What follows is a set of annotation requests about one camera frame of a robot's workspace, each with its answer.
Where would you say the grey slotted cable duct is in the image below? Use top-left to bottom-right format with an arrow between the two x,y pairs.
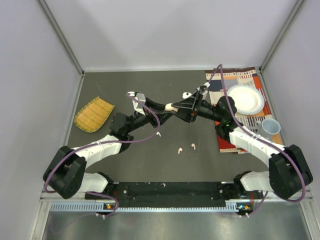
49,201 -> 241,213

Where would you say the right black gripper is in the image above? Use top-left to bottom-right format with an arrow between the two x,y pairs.
172,91 -> 224,123

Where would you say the pink earbud charging case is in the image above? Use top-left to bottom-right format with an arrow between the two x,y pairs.
164,103 -> 179,112

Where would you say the yellow woven mat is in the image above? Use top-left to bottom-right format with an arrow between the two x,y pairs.
73,96 -> 115,133

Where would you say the purple cable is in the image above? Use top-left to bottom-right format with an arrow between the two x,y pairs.
206,63 -> 307,218
43,93 -> 161,218

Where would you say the aluminium front rail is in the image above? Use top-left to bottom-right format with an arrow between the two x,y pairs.
39,181 -> 315,203

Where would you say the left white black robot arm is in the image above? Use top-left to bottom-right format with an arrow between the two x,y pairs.
43,97 -> 178,199

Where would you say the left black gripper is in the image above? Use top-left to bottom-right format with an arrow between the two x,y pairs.
125,97 -> 176,134

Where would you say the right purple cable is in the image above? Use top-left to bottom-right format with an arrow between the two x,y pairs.
206,63 -> 307,218

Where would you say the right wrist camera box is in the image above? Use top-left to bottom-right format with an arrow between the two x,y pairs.
196,82 -> 210,97

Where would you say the pale blue cup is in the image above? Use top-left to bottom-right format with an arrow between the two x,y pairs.
259,118 -> 281,140

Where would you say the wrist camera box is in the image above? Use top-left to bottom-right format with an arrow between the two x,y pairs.
196,82 -> 210,97
127,91 -> 146,116

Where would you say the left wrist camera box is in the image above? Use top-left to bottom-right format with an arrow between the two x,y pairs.
127,91 -> 146,116

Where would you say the white earbud charging case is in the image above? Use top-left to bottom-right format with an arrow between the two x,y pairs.
182,92 -> 192,99

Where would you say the white paper plate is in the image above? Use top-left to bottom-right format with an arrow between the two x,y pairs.
227,84 -> 265,115

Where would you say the patterned orange placemat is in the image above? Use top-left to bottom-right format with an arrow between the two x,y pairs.
204,66 -> 285,154

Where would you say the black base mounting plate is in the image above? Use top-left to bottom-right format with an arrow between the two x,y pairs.
103,181 -> 240,208

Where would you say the pink handled fork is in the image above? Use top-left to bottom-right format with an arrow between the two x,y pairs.
246,120 -> 261,132

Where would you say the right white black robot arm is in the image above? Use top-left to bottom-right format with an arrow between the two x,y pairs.
164,91 -> 313,200

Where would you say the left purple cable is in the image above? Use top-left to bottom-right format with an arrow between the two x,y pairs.
43,93 -> 161,218

